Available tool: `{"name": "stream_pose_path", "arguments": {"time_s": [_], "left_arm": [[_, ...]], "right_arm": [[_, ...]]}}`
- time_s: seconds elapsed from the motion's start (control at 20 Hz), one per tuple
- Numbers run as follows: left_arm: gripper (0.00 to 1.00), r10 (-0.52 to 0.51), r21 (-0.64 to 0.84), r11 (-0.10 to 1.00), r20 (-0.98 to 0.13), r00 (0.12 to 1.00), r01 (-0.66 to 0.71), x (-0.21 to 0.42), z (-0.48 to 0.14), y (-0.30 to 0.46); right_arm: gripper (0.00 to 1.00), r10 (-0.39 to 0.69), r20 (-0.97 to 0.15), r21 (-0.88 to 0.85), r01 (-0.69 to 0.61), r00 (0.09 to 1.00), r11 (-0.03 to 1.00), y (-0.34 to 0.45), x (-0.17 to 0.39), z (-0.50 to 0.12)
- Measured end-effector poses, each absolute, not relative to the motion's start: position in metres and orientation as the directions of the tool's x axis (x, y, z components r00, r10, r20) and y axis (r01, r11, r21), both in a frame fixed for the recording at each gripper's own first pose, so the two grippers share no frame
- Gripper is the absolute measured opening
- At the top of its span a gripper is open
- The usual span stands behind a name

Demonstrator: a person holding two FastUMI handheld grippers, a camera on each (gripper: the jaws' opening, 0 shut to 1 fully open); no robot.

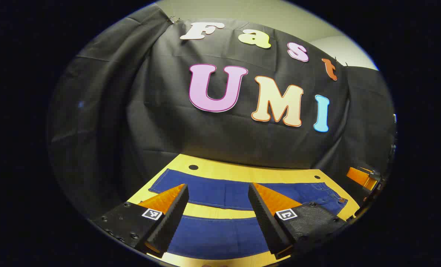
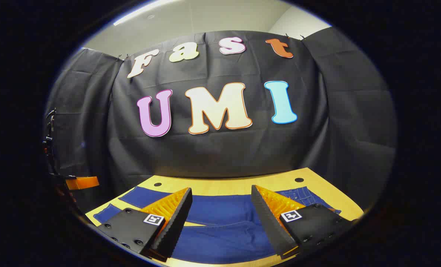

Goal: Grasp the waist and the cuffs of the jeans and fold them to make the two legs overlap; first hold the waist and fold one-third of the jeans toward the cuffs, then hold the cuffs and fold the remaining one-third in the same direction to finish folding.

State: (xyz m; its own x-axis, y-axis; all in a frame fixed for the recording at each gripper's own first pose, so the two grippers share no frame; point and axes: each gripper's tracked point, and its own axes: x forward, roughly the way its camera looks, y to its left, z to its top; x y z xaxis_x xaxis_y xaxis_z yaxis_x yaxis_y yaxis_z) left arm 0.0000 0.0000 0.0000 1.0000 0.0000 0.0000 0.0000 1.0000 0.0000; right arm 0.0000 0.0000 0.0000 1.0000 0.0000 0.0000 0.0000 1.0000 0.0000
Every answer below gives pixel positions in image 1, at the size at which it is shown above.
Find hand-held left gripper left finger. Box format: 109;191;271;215
90;184;189;257

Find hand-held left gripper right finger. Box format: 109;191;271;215
248;182;349;260

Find blue denim jeans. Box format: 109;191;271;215
148;169;349;260

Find black backdrop cloth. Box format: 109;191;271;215
46;4;397;219

